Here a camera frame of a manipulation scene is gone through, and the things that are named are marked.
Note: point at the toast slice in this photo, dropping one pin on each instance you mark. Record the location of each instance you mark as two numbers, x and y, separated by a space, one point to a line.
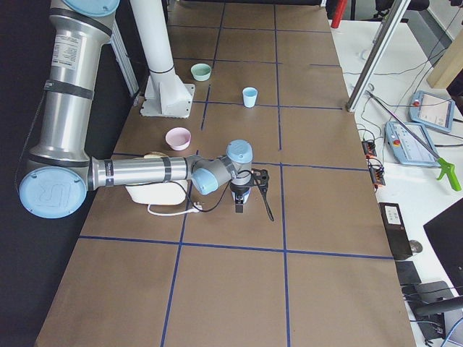
155 155

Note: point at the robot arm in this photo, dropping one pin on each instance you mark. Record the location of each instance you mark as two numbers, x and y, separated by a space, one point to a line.
60 173

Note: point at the pink bowl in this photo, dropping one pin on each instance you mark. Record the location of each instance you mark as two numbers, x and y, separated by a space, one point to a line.
178 138

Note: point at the far teach pendant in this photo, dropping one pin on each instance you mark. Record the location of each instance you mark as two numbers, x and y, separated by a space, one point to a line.
433 111

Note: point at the light blue cup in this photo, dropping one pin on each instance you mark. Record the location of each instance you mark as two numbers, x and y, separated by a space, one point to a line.
241 193
249 95

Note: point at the reach grabber tool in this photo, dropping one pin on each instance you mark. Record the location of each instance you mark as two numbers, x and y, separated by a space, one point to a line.
447 169

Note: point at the orange black connector board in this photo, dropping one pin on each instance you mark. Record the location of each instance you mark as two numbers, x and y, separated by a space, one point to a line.
375 166

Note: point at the aluminium frame post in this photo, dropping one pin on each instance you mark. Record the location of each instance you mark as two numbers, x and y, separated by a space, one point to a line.
385 34

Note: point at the cream toaster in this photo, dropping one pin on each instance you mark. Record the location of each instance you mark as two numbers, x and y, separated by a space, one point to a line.
155 193

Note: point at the red cylinder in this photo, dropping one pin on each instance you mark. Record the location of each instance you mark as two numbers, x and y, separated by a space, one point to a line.
339 13

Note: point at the black box with label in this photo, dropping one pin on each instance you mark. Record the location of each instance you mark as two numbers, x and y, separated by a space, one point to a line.
395 230

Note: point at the teach pendant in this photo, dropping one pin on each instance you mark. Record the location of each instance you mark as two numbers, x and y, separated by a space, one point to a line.
433 111
404 147

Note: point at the green bowl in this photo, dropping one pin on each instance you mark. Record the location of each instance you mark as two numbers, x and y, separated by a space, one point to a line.
201 72

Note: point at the near teach pendant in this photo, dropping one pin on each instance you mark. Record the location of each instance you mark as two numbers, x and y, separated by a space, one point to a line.
404 147

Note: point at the white camera mast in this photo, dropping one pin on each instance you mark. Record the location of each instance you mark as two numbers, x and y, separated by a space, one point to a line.
165 94

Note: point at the black monitor corner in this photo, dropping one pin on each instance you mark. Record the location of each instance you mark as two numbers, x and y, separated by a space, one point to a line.
444 233

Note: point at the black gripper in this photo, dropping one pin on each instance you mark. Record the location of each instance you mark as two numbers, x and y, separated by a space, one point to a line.
239 189

